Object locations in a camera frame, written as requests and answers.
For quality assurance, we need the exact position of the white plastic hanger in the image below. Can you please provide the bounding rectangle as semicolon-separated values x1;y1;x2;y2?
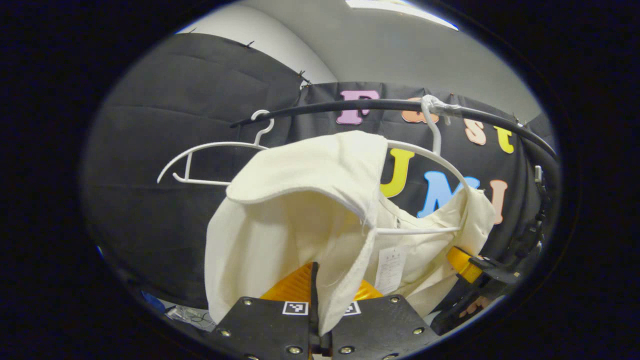
375;95;472;237
157;109;276;187

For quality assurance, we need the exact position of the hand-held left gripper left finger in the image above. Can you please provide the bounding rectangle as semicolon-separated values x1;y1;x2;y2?
214;261;322;360

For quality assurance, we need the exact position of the ceiling light panel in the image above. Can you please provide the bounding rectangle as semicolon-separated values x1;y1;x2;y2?
345;0;460;32

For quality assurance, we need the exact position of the black backdrop cloth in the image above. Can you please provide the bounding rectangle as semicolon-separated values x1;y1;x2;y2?
82;32;560;312

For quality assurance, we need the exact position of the black clothes rack rail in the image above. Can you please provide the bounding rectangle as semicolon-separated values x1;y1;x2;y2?
229;98;562;191

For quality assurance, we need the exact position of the clear tape wrap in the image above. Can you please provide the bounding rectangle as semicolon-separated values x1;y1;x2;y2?
421;94;464;120

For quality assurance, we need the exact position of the blue object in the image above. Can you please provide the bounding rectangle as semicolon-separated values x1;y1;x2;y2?
141;291;167;314

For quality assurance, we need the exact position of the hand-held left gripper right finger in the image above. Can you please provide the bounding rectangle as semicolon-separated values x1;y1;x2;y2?
331;279;442;360

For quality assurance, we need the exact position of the cream button shirt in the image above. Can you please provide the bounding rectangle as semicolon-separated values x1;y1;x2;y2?
204;130;499;337

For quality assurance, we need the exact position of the crumpled clear plastic wrap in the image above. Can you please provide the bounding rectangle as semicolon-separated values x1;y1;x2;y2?
165;305;217;333

